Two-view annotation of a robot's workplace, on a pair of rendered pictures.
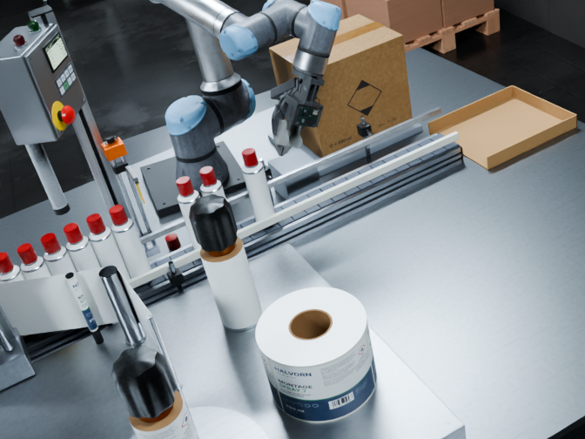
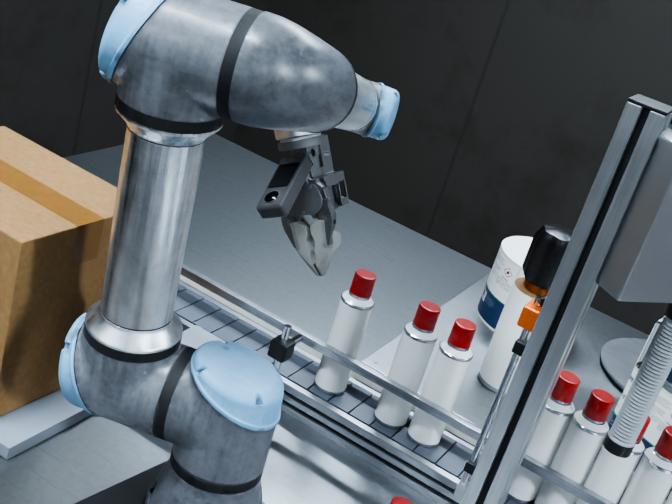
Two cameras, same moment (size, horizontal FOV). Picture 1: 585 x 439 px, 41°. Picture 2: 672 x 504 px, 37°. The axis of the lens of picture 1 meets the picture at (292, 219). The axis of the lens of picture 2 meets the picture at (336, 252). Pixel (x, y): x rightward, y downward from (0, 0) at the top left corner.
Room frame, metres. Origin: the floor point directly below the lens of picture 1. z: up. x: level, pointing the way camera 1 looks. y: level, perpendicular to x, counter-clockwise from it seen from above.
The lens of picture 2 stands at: (2.62, 0.97, 1.71)
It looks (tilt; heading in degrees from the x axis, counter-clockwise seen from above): 24 degrees down; 223
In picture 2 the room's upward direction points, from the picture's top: 17 degrees clockwise
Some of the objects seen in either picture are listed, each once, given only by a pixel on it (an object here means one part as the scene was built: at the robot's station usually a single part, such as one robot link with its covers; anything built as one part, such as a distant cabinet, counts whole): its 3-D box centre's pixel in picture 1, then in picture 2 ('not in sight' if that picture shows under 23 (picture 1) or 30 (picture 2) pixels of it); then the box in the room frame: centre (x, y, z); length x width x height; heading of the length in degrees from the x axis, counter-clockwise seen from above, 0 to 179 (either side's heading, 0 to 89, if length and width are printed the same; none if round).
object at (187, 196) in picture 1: (194, 216); (443, 382); (1.52, 0.22, 0.98); 0.05 x 0.05 x 0.20
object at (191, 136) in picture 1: (191, 125); (225, 407); (1.92, 0.21, 1.02); 0.13 x 0.12 x 0.14; 126
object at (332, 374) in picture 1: (317, 353); (537, 292); (1.02, 0.01, 0.95); 0.20 x 0.20 x 0.14
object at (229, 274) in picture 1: (225, 262); (532, 309); (1.25, 0.15, 1.03); 0.09 x 0.09 x 0.30
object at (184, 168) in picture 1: (198, 163); (210, 486); (1.92, 0.22, 0.90); 0.15 x 0.15 x 0.10
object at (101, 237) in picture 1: (108, 253); (576, 455); (1.45, 0.42, 0.98); 0.05 x 0.05 x 0.20
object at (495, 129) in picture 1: (500, 124); not in sight; (1.83, -0.62, 0.85); 0.30 x 0.26 x 0.04; 110
